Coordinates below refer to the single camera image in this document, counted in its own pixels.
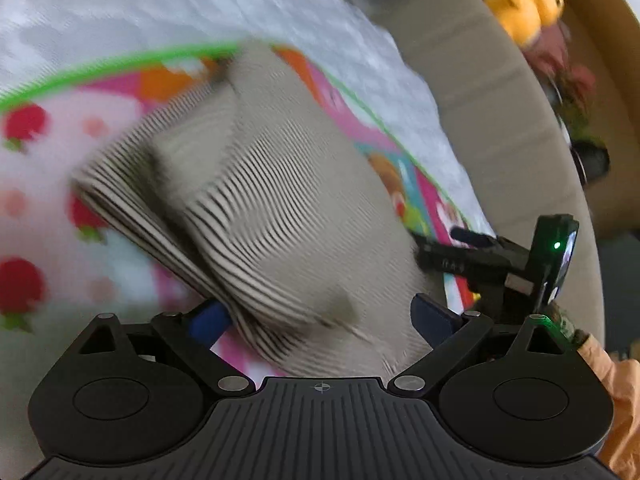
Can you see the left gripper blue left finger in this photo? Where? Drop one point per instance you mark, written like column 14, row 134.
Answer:
column 191, row 336

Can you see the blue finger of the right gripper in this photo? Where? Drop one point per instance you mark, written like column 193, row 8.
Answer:
column 472, row 239
column 455, row 260

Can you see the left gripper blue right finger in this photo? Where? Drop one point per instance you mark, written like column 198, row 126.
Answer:
column 452, row 338

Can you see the beige black striped shirt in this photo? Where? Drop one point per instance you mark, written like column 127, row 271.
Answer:
column 290, row 222

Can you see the orange sleeve forearm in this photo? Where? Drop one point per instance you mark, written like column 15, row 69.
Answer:
column 620, row 378

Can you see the beige padded headboard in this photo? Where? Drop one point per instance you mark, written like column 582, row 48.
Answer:
column 502, row 129

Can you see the colourful cartoon play mat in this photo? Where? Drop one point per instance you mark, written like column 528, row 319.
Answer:
column 82, row 226

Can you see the red leaf potted plant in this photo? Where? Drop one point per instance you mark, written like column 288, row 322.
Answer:
column 570, row 88

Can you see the yellow duck plush toy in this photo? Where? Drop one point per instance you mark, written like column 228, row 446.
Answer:
column 524, row 20

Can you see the white quilted mattress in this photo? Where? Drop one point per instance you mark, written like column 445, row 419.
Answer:
column 48, row 42

